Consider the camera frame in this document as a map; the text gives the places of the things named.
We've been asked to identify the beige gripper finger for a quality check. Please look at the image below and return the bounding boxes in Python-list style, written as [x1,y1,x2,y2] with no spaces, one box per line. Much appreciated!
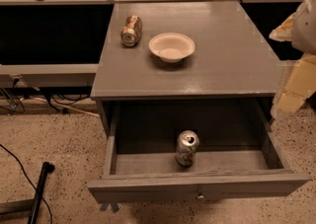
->
[269,14,295,42]
[273,53,316,116]

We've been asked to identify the silver 7up can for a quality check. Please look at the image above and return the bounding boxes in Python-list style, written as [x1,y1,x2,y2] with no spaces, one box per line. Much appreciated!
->
[175,130,199,167]

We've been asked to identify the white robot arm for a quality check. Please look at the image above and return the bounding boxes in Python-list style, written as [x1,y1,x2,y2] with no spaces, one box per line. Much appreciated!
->
[269,0,316,118]

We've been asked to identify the brown soda can lying down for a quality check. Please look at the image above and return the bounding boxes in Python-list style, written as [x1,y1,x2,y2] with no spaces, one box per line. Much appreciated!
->
[120,15,142,46]

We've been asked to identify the open grey wooden drawer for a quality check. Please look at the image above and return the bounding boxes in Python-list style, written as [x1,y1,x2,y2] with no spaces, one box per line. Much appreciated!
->
[88,100,311,203]

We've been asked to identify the white paper bowl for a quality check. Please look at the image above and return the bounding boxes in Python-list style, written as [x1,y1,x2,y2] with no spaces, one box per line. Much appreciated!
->
[148,33,196,63]

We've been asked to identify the grey wooden cabinet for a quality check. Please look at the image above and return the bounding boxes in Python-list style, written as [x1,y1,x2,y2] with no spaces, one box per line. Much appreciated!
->
[92,1,285,131]

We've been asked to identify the grey side shelf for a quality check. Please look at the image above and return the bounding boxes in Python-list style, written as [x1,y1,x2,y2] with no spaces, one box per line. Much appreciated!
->
[0,64,98,88]

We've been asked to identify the black metal stand leg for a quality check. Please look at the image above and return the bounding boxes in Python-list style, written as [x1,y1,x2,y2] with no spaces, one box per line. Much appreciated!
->
[28,162,54,224]

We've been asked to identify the tangled cables under shelf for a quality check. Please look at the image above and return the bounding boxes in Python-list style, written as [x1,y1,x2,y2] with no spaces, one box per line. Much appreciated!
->
[0,76,100,118]

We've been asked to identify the black floor cable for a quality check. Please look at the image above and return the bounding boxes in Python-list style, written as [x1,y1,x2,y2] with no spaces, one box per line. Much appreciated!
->
[0,143,53,224]

